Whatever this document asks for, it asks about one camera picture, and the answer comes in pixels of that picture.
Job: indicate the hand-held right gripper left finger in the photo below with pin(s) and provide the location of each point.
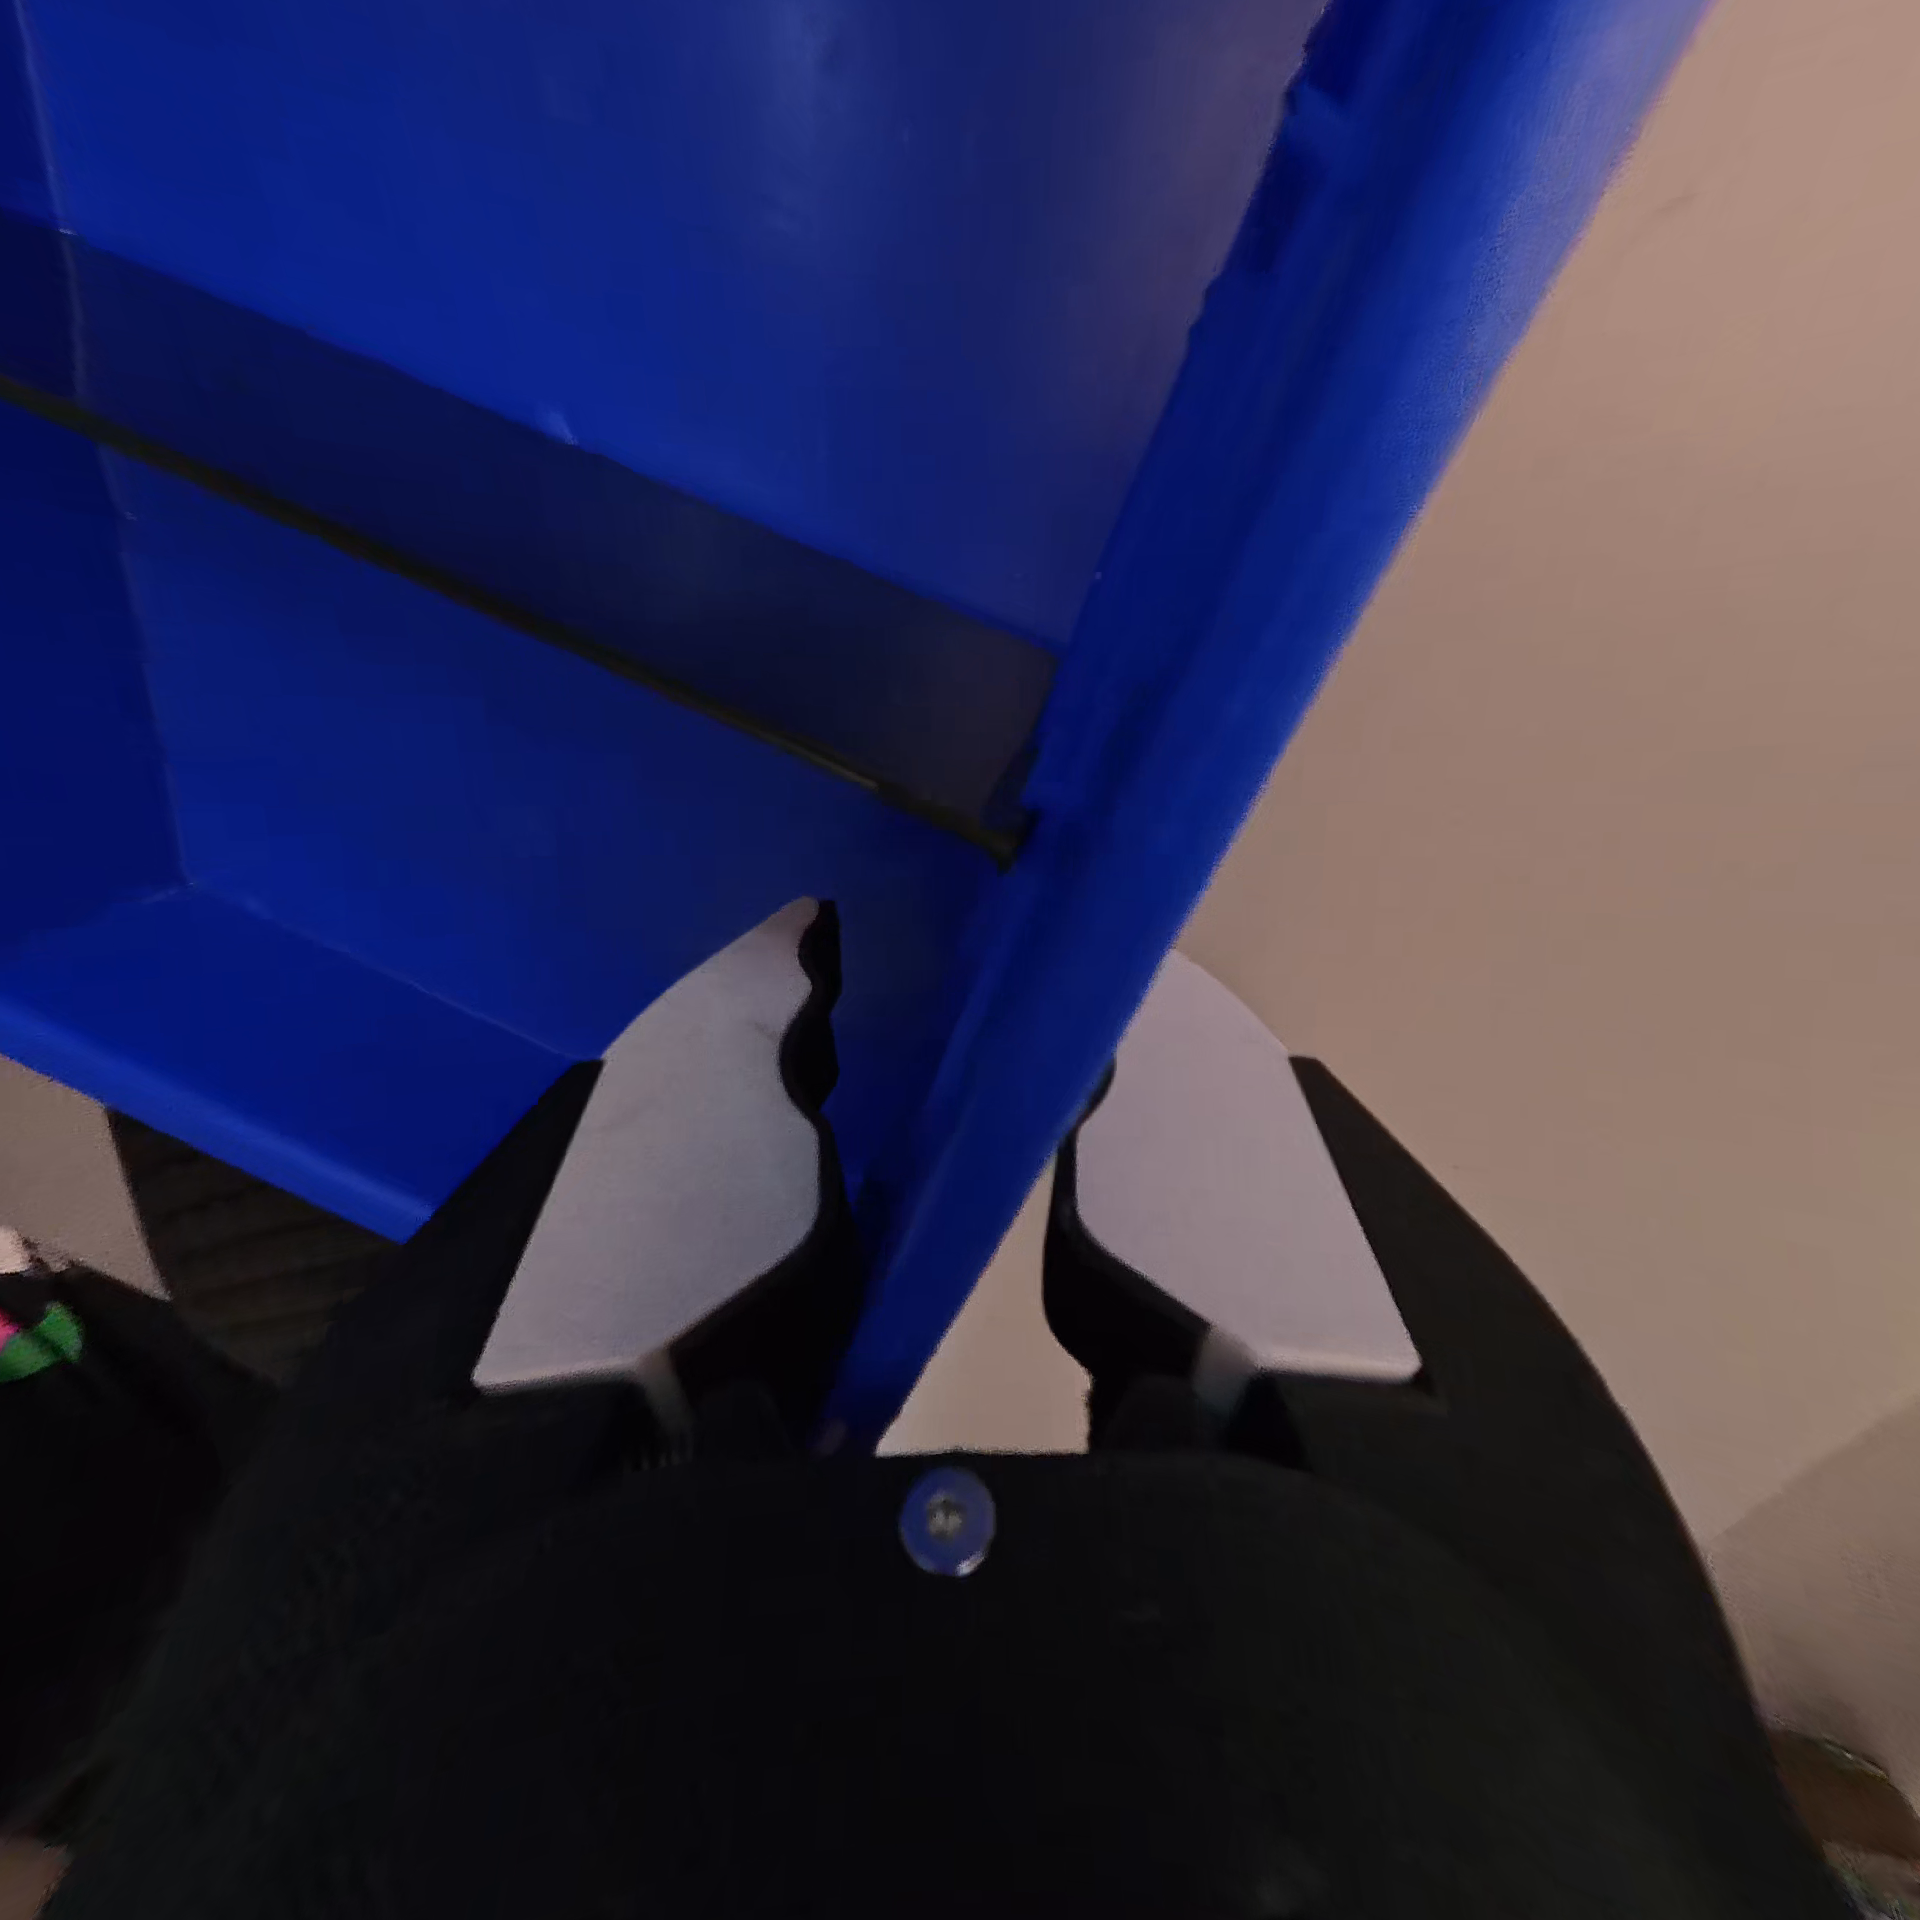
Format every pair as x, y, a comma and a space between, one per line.
676, 1185

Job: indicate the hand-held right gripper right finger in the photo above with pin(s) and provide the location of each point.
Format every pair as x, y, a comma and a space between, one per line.
1230, 1200

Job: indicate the blue storage bin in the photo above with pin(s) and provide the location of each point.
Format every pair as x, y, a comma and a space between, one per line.
599, 225

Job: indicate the floral patterned clothing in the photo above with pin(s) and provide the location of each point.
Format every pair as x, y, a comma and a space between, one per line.
54, 1335

